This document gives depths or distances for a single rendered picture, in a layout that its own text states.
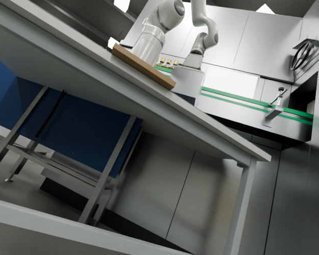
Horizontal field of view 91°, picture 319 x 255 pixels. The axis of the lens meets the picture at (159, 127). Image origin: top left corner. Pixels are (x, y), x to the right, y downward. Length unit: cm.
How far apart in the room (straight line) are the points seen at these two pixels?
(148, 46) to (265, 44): 135
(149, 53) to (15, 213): 69
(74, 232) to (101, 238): 8
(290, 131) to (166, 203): 89
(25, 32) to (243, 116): 111
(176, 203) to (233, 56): 134
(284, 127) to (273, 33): 108
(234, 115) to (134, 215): 94
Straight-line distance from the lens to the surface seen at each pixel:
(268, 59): 177
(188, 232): 120
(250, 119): 114
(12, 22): 74
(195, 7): 119
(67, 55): 67
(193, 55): 103
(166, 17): 87
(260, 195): 128
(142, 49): 73
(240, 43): 183
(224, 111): 111
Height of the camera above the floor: 42
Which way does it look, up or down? 17 degrees up
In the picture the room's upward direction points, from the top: 23 degrees clockwise
